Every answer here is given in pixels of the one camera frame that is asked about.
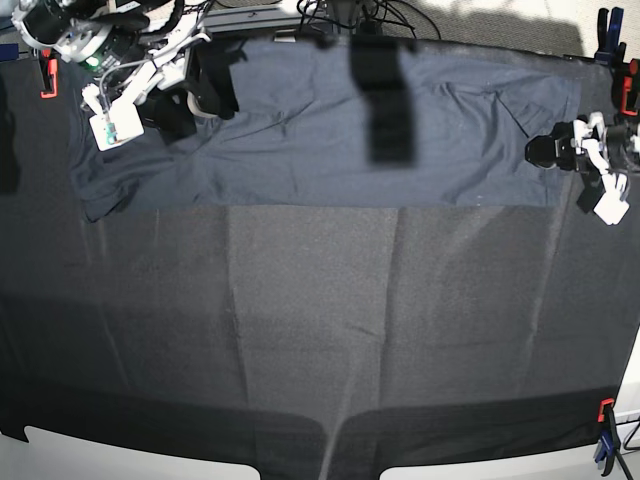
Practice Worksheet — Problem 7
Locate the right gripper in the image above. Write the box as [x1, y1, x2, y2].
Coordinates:
[139, 47, 239, 145]

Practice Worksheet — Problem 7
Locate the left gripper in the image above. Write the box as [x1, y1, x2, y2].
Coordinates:
[525, 119, 608, 173]

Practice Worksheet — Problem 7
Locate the dark navy t-shirt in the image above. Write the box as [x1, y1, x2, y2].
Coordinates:
[69, 40, 583, 221]

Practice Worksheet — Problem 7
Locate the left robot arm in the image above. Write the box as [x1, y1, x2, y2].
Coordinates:
[525, 117, 639, 174]

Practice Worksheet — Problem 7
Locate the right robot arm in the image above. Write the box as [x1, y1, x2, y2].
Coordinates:
[11, 1, 239, 151]

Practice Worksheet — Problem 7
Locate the red clamp far right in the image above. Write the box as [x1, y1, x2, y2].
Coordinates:
[620, 58, 639, 116]

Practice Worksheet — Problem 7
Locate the red clamp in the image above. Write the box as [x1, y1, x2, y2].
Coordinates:
[620, 58, 639, 116]
[37, 49, 58, 99]

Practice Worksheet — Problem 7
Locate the blue clamp far right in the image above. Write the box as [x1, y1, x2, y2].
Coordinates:
[594, 7, 626, 67]

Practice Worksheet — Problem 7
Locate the blue clamp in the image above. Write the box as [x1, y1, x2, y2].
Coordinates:
[594, 398, 621, 477]
[594, 7, 626, 67]

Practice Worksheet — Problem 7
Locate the red clamp far left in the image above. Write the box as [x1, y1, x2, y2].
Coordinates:
[37, 49, 58, 99]

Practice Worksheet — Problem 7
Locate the black felt table cover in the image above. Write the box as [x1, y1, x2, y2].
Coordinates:
[1, 56, 639, 479]

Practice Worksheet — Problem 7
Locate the blue clamp near right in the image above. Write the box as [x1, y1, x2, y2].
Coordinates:
[594, 398, 621, 477]

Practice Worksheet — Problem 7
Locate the black cable bundle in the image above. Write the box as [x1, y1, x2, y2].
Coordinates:
[295, 0, 444, 40]

